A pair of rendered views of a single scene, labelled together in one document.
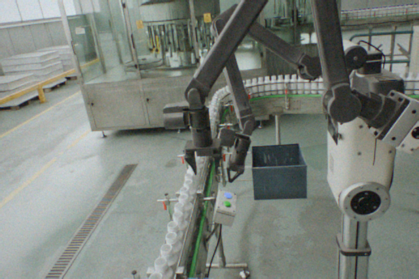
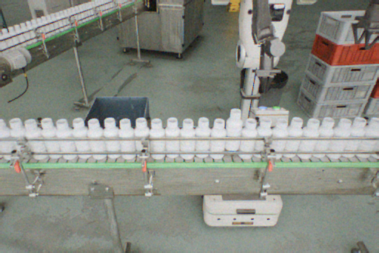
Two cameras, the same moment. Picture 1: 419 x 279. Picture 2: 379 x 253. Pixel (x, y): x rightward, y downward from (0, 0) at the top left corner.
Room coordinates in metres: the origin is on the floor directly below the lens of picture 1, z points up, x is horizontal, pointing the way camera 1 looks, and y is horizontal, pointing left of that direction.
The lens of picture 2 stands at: (1.71, 0.86, 1.72)
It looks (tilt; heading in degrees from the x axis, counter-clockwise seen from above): 33 degrees down; 261
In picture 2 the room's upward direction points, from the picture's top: straight up
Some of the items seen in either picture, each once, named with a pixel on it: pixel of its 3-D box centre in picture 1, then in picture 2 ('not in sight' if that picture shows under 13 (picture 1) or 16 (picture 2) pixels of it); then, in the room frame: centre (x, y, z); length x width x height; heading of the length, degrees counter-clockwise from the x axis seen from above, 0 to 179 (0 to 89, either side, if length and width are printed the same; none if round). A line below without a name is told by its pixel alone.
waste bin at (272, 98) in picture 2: not in sight; (258, 102); (0.49, -1.37, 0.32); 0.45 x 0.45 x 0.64
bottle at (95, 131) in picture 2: not in sight; (96, 139); (1.89, 0.01, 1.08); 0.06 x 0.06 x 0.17
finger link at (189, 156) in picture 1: (198, 160); (369, 35); (0.89, 0.03, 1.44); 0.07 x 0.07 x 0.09; 81
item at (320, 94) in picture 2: not in sight; (335, 85); (-0.53, -1.58, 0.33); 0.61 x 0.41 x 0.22; 177
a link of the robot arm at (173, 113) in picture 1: (183, 107); not in sight; (0.89, 0.06, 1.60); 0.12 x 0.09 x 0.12; 81
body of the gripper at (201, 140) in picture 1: (201, 137); (374, 13); (0.89, 0.02, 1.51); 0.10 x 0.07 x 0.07; 81
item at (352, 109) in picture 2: not in sight; (329, 102); (-0.53, -1.58, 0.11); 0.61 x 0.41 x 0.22; 177
